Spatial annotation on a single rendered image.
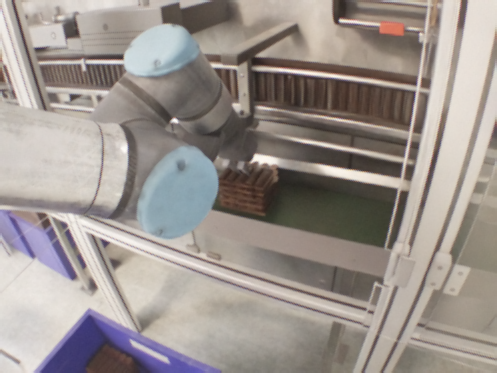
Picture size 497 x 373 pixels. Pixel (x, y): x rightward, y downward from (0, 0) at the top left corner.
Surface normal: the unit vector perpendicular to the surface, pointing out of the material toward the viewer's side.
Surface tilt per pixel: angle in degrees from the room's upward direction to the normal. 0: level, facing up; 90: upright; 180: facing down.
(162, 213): 92
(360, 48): 90
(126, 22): 90
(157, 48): 30
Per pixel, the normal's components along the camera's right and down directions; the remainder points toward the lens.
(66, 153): 0.73, -0.16
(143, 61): -0.26, -0.43
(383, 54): -0.43, 0.55
